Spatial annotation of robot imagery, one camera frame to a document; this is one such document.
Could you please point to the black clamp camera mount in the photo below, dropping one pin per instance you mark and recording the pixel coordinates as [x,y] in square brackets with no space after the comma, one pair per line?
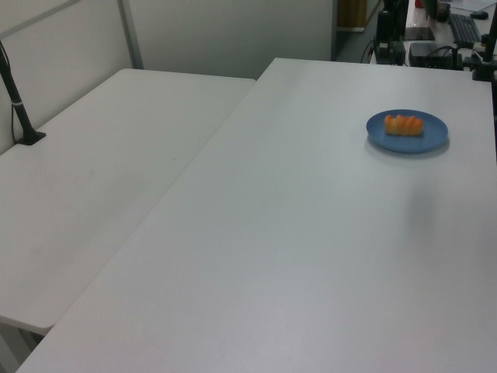
[484,66]

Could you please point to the black keyboard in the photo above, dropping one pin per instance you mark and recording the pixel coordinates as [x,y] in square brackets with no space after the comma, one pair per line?
[465,28]

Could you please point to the grey metal partition post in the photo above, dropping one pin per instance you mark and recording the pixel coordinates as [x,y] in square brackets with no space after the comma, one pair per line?
[132,35]

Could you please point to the black slanted stand pole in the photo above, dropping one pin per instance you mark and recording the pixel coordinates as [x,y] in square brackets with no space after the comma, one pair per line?
[19,112]

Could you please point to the dark cup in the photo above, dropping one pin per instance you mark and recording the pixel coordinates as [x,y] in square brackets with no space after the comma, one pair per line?
[443,12]

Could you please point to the blue round plate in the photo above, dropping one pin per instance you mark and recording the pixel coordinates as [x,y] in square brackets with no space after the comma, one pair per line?
[404,144]

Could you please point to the black mini computer box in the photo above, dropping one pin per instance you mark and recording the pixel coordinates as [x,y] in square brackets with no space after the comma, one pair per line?
[421,50]

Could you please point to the black vertical monitor pole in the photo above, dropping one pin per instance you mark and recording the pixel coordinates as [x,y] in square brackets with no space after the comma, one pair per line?
[404,23]

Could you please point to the wooden cabinet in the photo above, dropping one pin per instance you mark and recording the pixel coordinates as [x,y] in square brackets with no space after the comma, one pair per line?
[351,13]

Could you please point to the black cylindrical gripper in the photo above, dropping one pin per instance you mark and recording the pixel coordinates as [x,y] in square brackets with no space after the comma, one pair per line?
[391,4]

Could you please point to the orange twisted bread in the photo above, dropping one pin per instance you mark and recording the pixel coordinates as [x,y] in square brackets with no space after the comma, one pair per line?
[404,125]

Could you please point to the black computer mouse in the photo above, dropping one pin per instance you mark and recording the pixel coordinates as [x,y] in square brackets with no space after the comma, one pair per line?
[479,15]

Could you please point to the black flat tablet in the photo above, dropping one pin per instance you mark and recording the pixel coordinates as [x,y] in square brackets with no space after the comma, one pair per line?
[419,33]

